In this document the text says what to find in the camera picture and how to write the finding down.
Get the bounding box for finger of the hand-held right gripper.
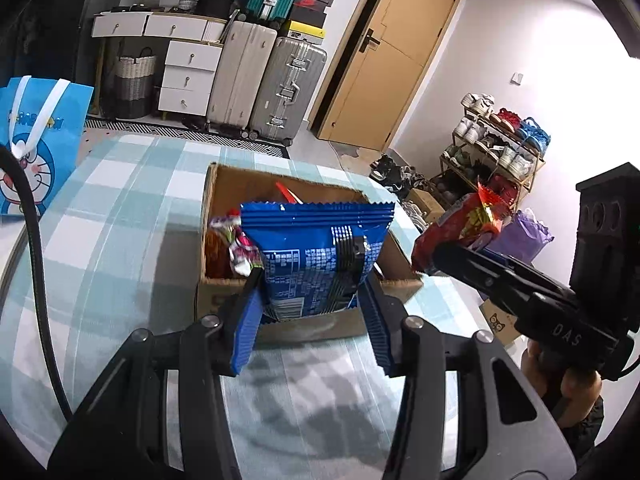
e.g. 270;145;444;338
492;254;576;297
432;245;533;308

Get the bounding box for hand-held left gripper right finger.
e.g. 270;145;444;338
337;237;576;480

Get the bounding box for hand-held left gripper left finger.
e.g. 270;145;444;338
47;267;264;480

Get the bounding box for red and gold snack packet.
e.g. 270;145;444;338
411;180;513;276

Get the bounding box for brown cardboard box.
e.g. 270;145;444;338
194;161;425;346

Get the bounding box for purple snack packet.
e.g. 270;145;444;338
210;212;264;277

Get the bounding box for blue snack packet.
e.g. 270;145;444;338
240;201;396;322

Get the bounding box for small red snack packet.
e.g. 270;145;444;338
275;181;304;206

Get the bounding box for person's right hand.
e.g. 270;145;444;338
520;347;604;428

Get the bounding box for purple bag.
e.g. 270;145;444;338
482;209;555;266

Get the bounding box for cardboard box with owl print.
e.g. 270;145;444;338
480;300;526;348

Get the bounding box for small cardboard box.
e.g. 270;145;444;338
407;187;453;226

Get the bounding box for gold metal shoe rack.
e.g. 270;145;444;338
439;92;551;211

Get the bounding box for pile of dark shoes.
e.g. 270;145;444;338
369;154;426;201

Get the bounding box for rows of shoes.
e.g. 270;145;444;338
442;92;551;208

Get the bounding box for checked tablecloth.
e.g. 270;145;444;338
0;132;531;480

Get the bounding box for black and white patterned rug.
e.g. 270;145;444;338
85;117;293;148

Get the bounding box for wooden door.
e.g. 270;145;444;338
315;0;466;153

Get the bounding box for silver suitcase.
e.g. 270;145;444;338
248;36;328;146

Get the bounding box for beige suitcase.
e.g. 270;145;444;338
206;20;278;136

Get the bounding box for white drawer desk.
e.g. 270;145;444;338
91;10;228;121

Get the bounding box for woven laundry basket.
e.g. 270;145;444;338
112;47;158;120

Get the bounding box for blue cartoon tote bag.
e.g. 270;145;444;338
0;76;95;217

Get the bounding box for yellow and black shoebox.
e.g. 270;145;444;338
280;20;327;41

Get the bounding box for black and red shoebox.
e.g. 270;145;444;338
290;0;335;26

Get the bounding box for black cable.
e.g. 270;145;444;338
0;144;73;423

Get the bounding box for black door handle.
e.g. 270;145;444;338
357;29;383;53

